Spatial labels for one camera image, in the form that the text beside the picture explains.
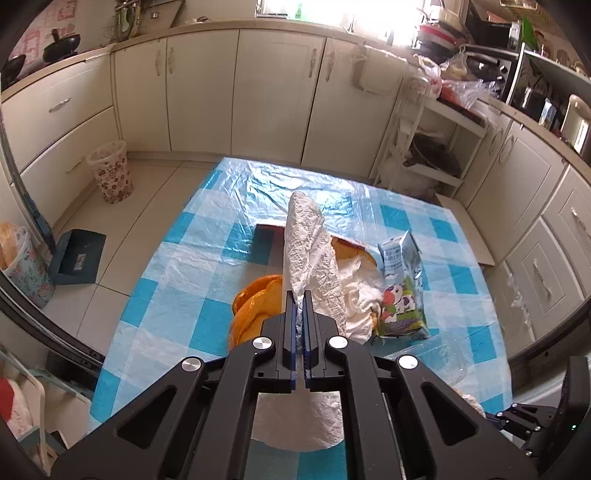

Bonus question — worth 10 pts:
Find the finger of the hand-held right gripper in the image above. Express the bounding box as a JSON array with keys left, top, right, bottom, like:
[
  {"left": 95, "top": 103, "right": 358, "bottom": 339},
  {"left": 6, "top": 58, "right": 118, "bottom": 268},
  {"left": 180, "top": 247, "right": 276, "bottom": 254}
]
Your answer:
[
  {"left": 508, "top": 402, "right": 561, "bottom": 418},
  {"left": 493, "top": 411, "right": 548, "bottom": 457}
]

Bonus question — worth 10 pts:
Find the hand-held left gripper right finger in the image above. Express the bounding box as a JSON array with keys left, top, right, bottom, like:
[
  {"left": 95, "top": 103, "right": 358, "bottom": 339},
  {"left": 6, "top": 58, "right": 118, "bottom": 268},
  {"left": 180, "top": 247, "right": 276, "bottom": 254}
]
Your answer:
[{"left": 302, "top": 290, "right": 541, "bottom": 480}]

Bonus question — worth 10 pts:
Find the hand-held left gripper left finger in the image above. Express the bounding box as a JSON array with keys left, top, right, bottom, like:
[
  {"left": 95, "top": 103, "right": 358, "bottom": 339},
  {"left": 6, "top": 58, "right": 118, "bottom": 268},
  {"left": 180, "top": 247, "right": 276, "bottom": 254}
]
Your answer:
[{"left": 50, "top": 291, "right": 298, "bottom": 480}]

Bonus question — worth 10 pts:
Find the white paper towel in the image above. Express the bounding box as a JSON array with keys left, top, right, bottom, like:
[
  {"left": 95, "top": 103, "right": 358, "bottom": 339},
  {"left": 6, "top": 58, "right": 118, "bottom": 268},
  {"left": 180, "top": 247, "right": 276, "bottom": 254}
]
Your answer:
[{"left": 249, "top": 190, "right": 348, "bottom": 452}]

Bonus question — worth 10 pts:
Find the crumpled white tissue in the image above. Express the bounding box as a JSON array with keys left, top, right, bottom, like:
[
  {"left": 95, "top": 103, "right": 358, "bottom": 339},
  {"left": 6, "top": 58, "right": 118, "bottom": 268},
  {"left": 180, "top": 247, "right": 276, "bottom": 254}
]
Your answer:
[{"left": 337, "top": 256, "right": 385, "bottom": 343}]

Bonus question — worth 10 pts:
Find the green cartoon milk carton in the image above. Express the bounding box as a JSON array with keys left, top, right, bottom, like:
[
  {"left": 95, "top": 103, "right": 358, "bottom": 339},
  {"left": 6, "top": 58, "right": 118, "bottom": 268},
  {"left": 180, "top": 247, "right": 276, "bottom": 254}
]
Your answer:
[{"left": 373, "top": 229, "right": 431, "bottom": 341}]

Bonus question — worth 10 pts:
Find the crumpled clear plastic bag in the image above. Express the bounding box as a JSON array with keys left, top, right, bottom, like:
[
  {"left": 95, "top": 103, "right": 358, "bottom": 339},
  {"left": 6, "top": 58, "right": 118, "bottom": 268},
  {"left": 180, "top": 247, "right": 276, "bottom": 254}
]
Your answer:
[{"left": 383, "top": 348, "right": 485, "bottom": 416}]

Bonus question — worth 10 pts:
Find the clear plastic film on drawer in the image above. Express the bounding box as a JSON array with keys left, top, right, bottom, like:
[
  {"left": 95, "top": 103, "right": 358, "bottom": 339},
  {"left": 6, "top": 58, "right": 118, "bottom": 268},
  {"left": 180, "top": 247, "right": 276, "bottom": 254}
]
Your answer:
[{"left": 507, "top": 270, "right": 543, "bottom": 324}]

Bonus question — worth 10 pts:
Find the blue checkered plastic tablecloth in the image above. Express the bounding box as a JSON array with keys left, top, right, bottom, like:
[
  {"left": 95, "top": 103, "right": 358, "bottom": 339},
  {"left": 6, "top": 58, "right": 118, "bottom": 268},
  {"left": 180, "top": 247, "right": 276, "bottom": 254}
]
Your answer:
[{"left": 88, "top": 157, "right": 514, "bottom": 480}]

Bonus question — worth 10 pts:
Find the flat cardboard sheet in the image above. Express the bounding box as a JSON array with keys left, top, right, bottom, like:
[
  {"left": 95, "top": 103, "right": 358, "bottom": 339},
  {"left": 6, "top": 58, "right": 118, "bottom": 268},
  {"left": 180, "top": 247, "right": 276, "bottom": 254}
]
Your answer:
[{"left": 435, "top": 193, "right": 496, "bottom": 267}]

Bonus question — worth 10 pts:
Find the black pan with lid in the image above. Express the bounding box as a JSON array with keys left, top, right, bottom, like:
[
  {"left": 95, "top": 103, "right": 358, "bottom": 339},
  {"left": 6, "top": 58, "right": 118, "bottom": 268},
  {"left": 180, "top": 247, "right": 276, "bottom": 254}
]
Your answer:
[{"left": 405, "top": 134, "right": 462, "bottom": 178}]

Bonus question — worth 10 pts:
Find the cream panelled cabinet row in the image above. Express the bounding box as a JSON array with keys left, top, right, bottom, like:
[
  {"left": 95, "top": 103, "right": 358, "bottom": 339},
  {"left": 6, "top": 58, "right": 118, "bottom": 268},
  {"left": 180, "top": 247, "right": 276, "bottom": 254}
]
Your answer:
[{"left": 455, "top": 106, "right": 591, "bottom": 354}]

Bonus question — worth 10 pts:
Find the blue dustpan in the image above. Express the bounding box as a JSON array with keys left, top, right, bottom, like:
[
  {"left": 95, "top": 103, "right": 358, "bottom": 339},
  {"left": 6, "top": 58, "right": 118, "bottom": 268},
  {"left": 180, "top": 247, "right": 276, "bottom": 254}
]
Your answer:
[{"left": 48, "top": 229, "right": 107, "bottom": 283}]

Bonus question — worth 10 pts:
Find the white storage rack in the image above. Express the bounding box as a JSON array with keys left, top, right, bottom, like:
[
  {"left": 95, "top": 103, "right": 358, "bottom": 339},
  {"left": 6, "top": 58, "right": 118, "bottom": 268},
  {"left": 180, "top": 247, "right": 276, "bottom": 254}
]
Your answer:
[{"left": 372, "top": 76, "right": 490, "bottom": 204}]

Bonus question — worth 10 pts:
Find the floral wastebasket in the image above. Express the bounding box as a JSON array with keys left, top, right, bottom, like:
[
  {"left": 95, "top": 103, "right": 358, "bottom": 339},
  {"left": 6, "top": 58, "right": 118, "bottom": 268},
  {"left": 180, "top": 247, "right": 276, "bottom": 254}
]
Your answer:
[{"left": 87, "top": 141, "right": 134, "bottom": 205}]

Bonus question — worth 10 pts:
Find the cream door cabinet row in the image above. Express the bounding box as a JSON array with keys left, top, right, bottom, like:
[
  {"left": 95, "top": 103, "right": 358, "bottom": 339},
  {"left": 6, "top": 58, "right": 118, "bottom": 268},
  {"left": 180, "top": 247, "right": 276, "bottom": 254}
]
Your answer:
[{"left": 111, "top": 25, "right": 409, "bottom": 174}]

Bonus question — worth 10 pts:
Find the white hanging plastic bag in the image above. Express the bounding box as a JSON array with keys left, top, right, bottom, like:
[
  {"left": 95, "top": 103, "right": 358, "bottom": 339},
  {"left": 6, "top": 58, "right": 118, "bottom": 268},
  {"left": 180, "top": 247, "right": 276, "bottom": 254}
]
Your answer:
[{"left": 352, "top": 46, "right": 403, "bottom": 97}]

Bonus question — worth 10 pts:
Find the plastic bag of food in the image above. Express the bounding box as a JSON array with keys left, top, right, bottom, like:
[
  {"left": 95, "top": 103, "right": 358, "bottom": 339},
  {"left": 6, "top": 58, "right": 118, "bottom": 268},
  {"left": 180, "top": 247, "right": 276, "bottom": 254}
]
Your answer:
[{"left": 436, "top": 76, "right": 505, "bottom": 112}]

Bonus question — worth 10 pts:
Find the white electric kettle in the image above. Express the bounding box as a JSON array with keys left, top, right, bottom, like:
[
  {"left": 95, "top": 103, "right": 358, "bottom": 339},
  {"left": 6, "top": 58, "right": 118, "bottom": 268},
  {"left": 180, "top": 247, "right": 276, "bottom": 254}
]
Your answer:
[{"left": 560, "top": 95, "right": 591, "bottom": 152}]

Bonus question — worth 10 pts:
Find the cream drawer cabinet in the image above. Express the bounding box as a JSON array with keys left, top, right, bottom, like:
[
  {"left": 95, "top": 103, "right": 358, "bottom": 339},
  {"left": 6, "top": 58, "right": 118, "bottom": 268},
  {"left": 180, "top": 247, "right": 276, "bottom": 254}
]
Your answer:
[{"left": 0, "top": 55, "right": 124, "bottom": 224}]

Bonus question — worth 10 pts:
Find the black countertop oven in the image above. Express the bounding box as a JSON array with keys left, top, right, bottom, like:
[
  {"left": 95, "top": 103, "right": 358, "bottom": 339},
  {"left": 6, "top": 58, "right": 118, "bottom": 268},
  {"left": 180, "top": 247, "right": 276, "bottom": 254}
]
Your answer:
[{"left": 463, "top": 44, "right": 528, "bottom": 104}]

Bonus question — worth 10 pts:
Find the red and white pot stack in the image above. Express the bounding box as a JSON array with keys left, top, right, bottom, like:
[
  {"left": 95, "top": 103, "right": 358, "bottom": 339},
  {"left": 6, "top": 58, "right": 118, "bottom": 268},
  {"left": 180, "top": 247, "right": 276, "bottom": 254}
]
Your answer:
[{"left": 417, "top": 21, "right": 468, "bottom": 52}]

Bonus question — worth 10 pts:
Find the black wok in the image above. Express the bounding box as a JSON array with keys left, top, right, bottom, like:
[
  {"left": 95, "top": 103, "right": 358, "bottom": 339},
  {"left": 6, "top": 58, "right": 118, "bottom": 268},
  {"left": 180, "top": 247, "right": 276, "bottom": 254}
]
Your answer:
[{"left": 42, "top": 30, "right": 83, "bottom": 64}]

